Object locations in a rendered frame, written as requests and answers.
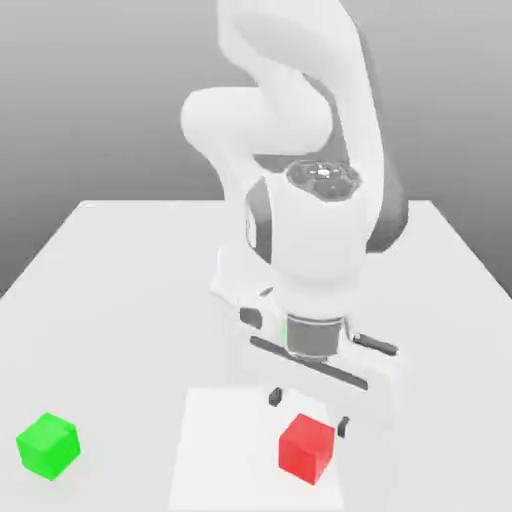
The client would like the small green cube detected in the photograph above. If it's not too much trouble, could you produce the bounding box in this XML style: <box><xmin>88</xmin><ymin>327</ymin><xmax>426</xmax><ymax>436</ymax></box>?
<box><xmin>15</xmin><ymin>412</ymin><xmax>82</xmax><ymax>482</ymax></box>

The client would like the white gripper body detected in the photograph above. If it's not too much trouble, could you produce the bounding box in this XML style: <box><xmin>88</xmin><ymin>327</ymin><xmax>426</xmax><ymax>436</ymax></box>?
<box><xmin>241</xmin><ymin>332</ymin><xmax>406</xmax><ymax>417</ymax></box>

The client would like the small red cube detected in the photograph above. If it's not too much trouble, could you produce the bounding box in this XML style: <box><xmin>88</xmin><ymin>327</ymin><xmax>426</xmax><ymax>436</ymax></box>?
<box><xmin>278</xmin><ymin>412</ymin><xmax>336</xmax><ymax>487</ymax></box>

